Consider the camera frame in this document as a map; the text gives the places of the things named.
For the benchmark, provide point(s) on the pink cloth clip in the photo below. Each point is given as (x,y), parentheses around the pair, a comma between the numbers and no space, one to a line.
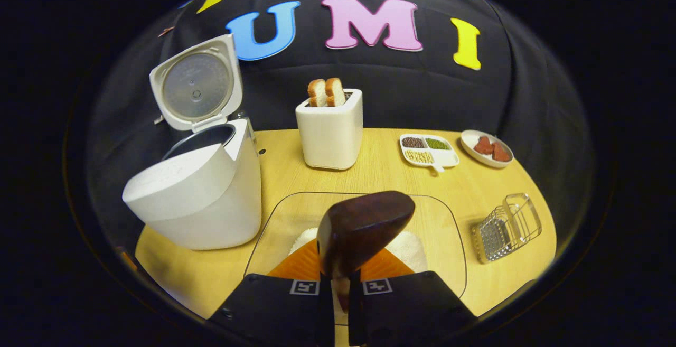
(166,31)

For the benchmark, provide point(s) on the white round plate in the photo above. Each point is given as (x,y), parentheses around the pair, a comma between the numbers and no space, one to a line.
(470,143)

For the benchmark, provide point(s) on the white divided grain dish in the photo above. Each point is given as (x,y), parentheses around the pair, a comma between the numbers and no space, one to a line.
(446,158)

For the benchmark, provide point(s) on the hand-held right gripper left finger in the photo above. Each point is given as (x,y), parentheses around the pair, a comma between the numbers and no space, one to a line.
(274,310)

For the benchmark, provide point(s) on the brown wooden spoon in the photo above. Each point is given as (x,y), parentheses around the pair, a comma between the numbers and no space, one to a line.
(364,220)

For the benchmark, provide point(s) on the red meat piece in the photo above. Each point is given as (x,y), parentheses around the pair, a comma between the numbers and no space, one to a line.
(483,146)
(501,153)

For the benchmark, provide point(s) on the white toaster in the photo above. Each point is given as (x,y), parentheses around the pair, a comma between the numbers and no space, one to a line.
(330,136)

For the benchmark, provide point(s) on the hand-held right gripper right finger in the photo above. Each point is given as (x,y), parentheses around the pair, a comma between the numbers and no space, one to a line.
(412,310)

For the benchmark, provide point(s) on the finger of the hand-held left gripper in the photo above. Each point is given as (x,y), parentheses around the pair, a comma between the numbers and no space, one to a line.
(128,260)

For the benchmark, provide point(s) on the white rice cooker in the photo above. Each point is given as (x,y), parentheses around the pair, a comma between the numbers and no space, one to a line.
(200,204)

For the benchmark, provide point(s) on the black backdrop cloth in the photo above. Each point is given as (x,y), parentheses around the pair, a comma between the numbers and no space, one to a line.
(396,93)

